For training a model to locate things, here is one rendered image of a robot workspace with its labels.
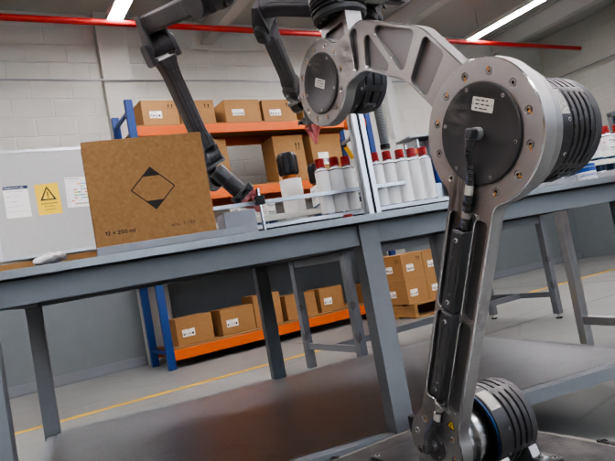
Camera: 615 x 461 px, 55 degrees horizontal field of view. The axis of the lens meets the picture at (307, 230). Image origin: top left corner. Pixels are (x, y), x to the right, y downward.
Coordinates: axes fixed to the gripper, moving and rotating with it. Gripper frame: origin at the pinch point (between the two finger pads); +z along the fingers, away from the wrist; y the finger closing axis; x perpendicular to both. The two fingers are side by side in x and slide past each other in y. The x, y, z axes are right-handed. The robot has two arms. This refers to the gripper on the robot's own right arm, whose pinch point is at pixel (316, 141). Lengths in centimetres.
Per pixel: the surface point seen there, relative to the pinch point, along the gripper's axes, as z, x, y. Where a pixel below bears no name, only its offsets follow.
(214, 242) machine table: 36, 64, 62
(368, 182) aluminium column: 22.8, 36.1, 0.4
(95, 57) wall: -198, -422, 36
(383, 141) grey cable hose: 8.5, 30.8, -11.7
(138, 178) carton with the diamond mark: 17, 57, 77
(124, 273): 40, 59, 84
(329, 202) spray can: 26.4, 21.6, 8.9
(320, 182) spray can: 18.8, 20.7, 10.6
